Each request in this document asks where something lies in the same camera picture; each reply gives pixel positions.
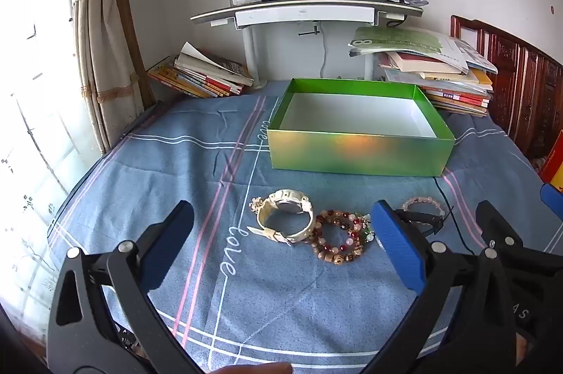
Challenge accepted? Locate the stack of colourful books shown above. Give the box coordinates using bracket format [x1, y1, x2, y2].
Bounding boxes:
[146, 42, 255, 99]

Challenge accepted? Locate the green cardboard box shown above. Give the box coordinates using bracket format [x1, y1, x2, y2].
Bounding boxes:
[267, 78, 456, 178]

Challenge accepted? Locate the red agate bead bracelet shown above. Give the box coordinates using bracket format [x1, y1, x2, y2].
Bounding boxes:
[316, 209, 377, 254]

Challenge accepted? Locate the red wooden headboard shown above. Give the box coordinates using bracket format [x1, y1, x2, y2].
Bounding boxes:
[449, 15, 563, 164]

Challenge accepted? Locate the tall pile of books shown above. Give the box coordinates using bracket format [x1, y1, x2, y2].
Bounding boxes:
[349, 26, 499, 118]

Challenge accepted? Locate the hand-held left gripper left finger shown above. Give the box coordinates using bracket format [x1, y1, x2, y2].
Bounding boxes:
[46, 200, 207, 374]

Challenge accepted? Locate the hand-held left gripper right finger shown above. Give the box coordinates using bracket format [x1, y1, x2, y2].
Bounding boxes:
[365, 200, 517, 374]

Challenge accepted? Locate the green paper booklet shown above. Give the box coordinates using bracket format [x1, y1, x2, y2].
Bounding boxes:
[349, 26, 470, 75]

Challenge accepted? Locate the cream wrist watch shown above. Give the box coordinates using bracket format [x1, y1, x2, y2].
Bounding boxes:
[256, 189, 318, 246]

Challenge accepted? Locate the black cable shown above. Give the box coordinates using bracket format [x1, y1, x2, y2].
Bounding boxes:
[432, 176, 470, 255]

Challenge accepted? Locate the brown wooden bead bracelet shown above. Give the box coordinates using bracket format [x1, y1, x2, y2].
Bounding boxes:
[313, 224, 368, 266]

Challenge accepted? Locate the white cable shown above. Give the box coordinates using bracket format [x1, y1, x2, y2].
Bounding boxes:
[320, 24, 330, 79]

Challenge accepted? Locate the person's left hand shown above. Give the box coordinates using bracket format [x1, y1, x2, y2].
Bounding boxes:
[210, 362, 295, 374]

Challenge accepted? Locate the pink bead bracelet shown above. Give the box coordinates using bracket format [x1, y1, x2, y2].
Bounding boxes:
[401, 197, 443, 217]

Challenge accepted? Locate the white desktop shelf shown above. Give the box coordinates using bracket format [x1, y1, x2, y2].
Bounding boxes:
[190, 0, 424, 89]

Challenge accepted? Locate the window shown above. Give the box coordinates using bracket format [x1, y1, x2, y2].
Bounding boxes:
[0, 0, 106, 348]

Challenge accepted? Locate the red and yellow box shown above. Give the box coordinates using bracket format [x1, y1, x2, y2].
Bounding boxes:
[539, 142, 563, 186]

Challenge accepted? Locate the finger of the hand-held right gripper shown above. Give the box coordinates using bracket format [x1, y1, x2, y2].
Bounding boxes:
[477, 200, 522, 252]
[541, 183, 563, 221]

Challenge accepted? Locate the cream curtain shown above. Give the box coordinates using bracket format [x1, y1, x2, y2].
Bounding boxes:
[70, 0, 146, 152]

